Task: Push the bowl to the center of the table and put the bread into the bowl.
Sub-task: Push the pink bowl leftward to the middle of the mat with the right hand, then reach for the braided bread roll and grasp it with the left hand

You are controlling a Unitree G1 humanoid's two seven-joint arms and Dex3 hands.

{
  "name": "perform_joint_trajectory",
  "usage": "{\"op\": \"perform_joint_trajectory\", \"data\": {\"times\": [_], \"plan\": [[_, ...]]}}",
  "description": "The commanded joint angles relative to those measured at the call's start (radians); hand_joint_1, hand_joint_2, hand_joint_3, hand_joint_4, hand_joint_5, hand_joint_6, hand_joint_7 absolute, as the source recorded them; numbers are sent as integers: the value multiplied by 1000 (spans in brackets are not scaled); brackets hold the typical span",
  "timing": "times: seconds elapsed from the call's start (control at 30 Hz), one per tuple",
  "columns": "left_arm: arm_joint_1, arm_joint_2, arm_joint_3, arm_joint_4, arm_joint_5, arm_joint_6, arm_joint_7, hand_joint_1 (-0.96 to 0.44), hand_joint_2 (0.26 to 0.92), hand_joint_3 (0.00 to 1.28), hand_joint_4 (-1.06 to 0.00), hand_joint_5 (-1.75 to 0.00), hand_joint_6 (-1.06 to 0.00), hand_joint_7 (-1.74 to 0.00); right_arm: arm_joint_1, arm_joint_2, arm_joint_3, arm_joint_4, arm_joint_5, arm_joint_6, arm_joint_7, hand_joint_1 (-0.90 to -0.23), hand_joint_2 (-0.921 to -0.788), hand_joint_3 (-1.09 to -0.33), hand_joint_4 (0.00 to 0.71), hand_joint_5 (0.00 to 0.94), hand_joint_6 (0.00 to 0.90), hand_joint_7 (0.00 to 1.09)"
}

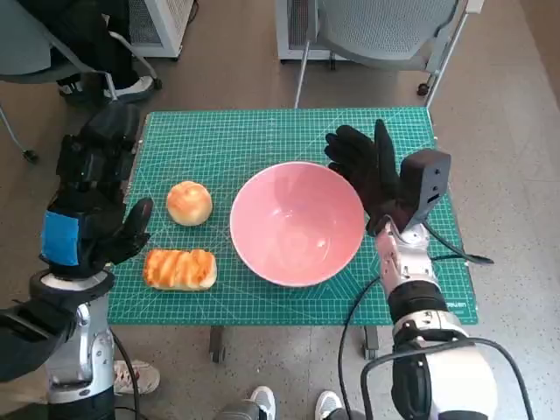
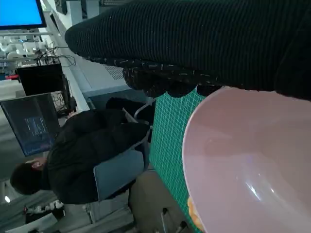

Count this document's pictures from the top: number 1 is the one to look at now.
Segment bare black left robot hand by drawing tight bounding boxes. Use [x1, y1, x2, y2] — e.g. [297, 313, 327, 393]
[38, 102, 155, 281]

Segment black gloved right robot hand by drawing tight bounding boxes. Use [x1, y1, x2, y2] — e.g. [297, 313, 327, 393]
[324, 118, 417, 237]

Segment pink bowl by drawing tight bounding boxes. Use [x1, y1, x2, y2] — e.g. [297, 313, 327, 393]
[229, 160, 367, 289]

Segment round toy bread bun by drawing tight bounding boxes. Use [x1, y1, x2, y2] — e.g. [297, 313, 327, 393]
[165, 180, 214, 228]

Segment long toy bread loaf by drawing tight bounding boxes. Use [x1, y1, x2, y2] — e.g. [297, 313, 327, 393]
[143, 248, 219, 292]

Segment green cutting mat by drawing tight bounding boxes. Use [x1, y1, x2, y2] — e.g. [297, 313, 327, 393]
[107, 107, 480, 327]

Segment person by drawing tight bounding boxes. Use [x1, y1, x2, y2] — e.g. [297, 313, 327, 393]
[216, 384, 347, 420]
[17, 0, 157, 104]
[0, 358, 162, 420]

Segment grey mesh office chair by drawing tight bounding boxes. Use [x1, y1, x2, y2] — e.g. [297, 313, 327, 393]
[292, 0, 472, 109]

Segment grey plastic chair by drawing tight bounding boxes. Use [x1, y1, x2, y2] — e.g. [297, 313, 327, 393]
[0, 0, 163, 165]

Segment white grilled air purifier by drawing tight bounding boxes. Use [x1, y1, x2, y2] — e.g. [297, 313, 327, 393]
[274, 0, 336, 62]
[126, 0, 196, 58]

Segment black table foot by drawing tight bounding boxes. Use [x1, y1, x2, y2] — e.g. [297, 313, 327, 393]
[361, 325, 380, 361]
[208, 325, 228, 363]

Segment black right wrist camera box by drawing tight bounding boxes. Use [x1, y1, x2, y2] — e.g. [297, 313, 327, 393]
[400, 148, 452, 233]

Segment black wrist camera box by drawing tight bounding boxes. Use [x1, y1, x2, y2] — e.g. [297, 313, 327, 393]
[0, 297, 80, 382]
[400, 148, 452, 233]

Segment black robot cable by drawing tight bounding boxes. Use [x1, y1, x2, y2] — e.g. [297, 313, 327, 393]
[339, 275, 382, 420]
[108, 327, 145, 420]
[360, 339, 535, 420]
[423, 220, 495, 266]

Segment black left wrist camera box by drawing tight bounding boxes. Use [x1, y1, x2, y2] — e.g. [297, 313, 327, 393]
[0, 297, 80, 382]

